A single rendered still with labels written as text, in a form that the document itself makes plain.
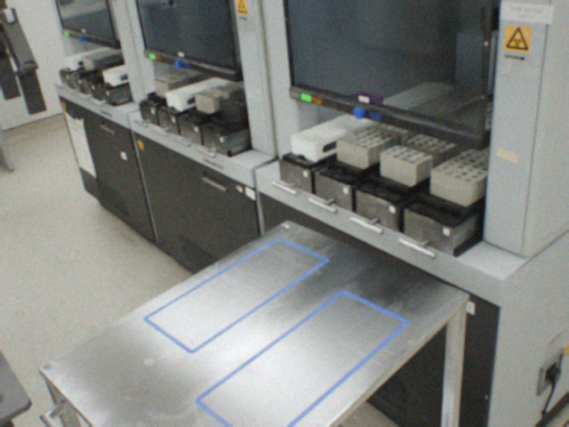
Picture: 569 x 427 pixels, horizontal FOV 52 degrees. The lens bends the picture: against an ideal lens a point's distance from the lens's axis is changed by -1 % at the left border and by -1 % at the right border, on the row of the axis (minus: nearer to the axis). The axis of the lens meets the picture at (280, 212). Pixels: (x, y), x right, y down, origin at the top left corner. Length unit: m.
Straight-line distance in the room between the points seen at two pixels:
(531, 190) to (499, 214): 0.10
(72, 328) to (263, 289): 1.55
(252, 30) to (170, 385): 1.11
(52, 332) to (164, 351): 1.60
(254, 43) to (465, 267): 0.88
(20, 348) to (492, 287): 1.86
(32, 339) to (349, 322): 1.78
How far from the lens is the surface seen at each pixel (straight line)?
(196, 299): 1.12
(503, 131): 1.26
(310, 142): 1.60
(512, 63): 1.21
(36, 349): 2.54
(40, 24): 4.92
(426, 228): 1.35
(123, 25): 2.53
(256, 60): 1.78
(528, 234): 1.32
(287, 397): 0.90
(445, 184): 1.37
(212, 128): 1.94
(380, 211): 1.43
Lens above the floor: 1.47
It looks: 29 degrees down
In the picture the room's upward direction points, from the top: 6 degrees counter-clockwise
